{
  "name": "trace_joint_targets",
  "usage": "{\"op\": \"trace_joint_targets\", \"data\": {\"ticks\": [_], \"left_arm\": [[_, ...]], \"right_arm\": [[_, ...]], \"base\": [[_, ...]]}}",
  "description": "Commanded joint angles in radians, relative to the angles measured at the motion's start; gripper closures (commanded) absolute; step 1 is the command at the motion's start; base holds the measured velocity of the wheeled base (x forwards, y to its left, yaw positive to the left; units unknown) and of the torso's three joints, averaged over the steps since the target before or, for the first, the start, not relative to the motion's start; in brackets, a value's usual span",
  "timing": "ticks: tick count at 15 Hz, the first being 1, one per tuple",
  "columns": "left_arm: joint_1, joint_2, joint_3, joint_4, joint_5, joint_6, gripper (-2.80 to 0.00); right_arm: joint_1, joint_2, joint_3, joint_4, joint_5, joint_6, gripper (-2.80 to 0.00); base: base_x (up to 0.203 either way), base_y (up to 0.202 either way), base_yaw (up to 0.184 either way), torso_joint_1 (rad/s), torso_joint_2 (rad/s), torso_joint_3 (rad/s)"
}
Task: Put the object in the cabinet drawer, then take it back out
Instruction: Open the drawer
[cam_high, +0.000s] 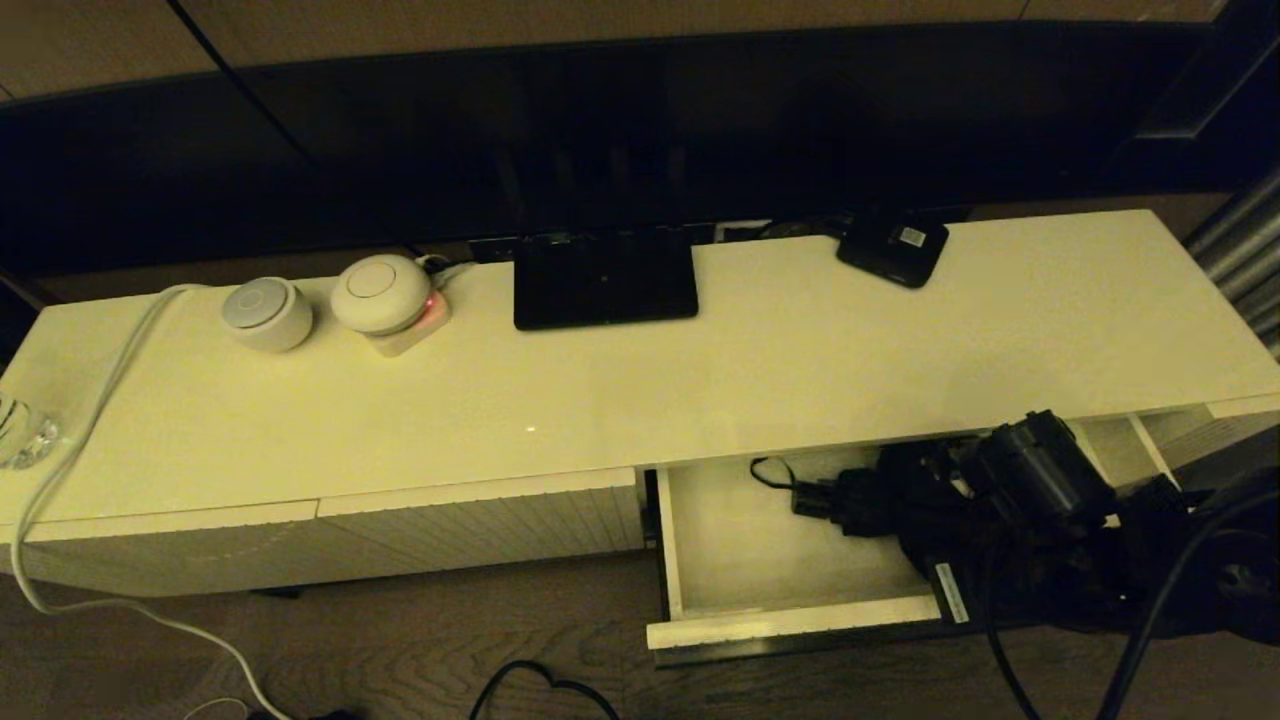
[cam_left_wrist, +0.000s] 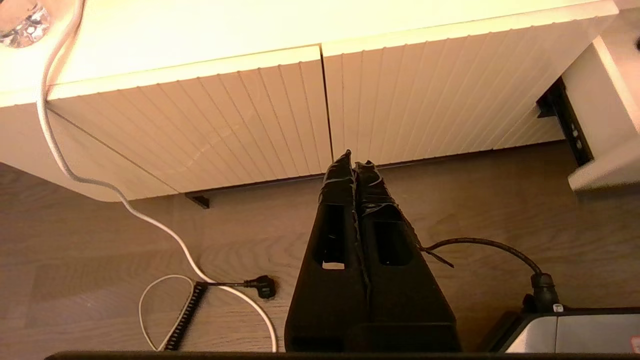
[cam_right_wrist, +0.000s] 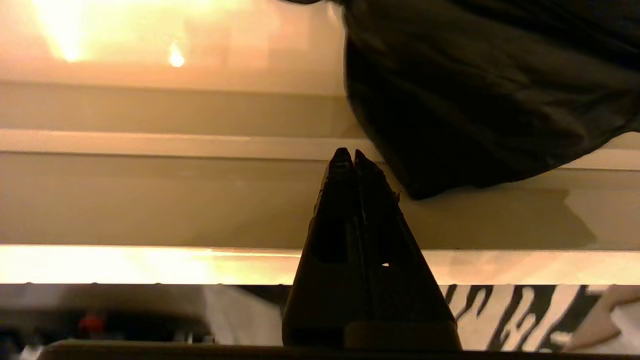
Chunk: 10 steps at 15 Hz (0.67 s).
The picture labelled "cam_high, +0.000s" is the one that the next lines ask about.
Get black folding umbrella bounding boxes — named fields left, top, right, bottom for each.
left=750, top=440, right=1001, bottom=576

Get white ribbed drawer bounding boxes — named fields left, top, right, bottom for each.
left=648, top=410, right=1280, bottom=666

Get white TV cabinet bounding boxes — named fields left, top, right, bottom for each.
left=0, top=208, right=1280, bottom=599

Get small black set-top box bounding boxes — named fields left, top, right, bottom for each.
left=836, top=212, right=949, bottom=289

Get grey pleated curtain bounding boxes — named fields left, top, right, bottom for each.
left=1180, top=165, right=1280, bottom=361

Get dark wooden cabinet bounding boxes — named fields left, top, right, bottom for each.
left=1130, top=0, right=1280, bottom=191

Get black flat TV base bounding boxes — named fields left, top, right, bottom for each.
left=513, top=228, right=699, bottom=332

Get black television screen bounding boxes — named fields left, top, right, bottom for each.
left=0, top=22, right=1280, bottom=281

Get white ribbed flat cabinet panel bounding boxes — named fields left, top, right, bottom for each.
left=318, top=466, right=646, bottom=581

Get white power strip red light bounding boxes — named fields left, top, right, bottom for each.
left=365, top=290, right=454, bottom=358

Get white dome-shaped device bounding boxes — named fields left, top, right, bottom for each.
left=329, top=253, right=433, bottom=336

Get white speaker with grey top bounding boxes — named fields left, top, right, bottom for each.
left=220, top=276, right=314, bottom=352

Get white ribbed curved cabinet panel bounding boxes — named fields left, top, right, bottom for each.
left=0, top=500, right=323, bottom=599

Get clear glass object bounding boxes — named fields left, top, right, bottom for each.
left=0, top=392, right=63, bottom=469

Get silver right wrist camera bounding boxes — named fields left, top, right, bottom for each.
left=930, top=560, right=973, bottom=626

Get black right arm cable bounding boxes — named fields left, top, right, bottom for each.
left=985, top=490, right=1280, bottom=720

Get black looped cable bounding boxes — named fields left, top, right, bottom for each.
left=470, top=660, right=621, bottom=720

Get white plug with cord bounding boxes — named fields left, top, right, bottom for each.
left=415, top=255, right=481, bottom=291

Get thick white power cable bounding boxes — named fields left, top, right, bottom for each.
left=12, top=284, right=293, bottom=720

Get thin black wall cable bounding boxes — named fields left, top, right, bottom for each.
left=168, top=0, right=426, bottom=253

